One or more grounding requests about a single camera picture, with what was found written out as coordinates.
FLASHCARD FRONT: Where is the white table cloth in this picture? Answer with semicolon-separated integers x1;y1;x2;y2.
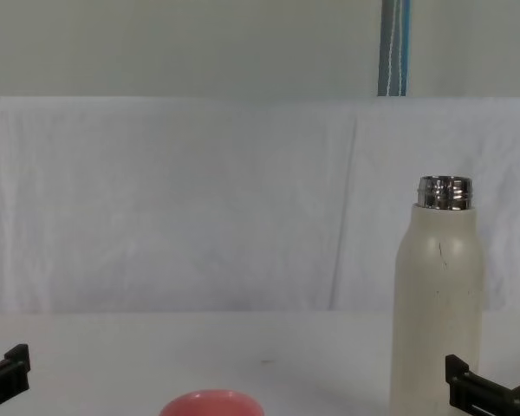
0;309;520;416

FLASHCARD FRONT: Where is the white draped backdrop cloth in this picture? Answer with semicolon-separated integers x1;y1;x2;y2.
0;94;520;314

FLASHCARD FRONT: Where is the cream vacuum bottle steel neck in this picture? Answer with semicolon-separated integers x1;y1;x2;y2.
388;175;484;416

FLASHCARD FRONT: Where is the pink cup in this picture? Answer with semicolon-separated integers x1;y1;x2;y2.
158;388;265;416

